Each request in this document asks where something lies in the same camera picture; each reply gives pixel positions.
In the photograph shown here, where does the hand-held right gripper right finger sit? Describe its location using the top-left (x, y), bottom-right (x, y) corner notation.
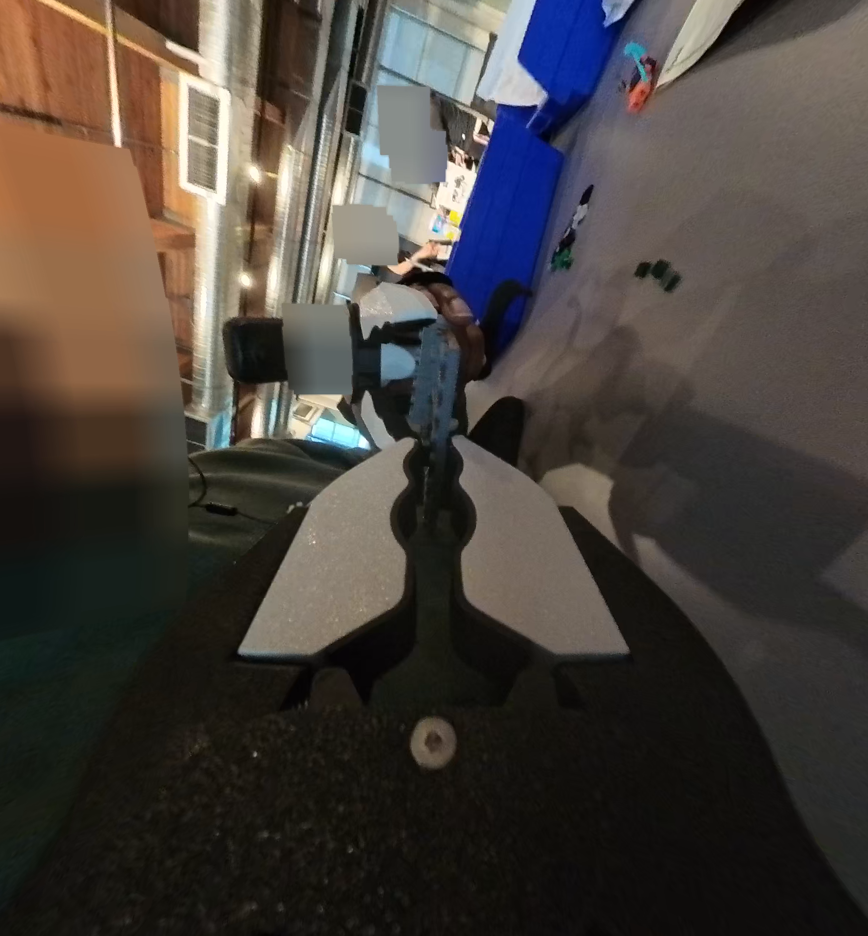
top-left (450, 436), bottom-right (634, 666)

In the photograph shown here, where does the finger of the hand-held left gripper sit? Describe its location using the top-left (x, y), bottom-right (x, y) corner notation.
top-left (359, 284), bottom-right (440, 329)
top-left (379, 342), bottom-right (422, 383)

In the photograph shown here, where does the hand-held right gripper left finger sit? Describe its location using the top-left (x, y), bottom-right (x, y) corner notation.
top-left (235, 436), bottom-right (418, 666)

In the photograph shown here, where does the grey studded brick baseplate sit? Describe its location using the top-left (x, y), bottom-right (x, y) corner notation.
top-left (406, 320), bottom-right (473, 529)

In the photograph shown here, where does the pale grey desk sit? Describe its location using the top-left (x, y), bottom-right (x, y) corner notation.
top-left (470, 0), bottom-right (868, 936)

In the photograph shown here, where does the person's left hand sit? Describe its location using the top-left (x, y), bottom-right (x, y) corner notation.
top-left (434, 281), bottom-right (491, 383)

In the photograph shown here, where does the black chair armrest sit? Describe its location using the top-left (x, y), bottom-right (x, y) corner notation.
top-left (478, 279), bottom-right (536, 346)

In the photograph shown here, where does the person's dark clothing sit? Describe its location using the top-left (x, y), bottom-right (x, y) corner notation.
top-left (185, 436), bottom-right (367, 560)

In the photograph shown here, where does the black white green brick pile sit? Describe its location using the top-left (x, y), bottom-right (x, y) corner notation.
top-left (549, 183), bottom-right (597, 274)

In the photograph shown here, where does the white cloth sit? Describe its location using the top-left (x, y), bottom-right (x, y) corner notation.
top-left (475, 28), bottom-right (553, 108)

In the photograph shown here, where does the white vent grille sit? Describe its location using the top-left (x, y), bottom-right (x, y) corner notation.
top-left (176, 72), bottom-right (233, 207)

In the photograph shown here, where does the teal and orange toy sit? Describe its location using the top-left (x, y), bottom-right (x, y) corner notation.
top-left (618, 40), bottom-right (663, 116)

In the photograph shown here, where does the pale fabric bundle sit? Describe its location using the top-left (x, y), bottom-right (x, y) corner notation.
top-left (655, 0), bottom-right (755, 92)

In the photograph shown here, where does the thin black cable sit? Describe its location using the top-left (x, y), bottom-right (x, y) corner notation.
top-left (187, 467), bottom-right (292, 525)

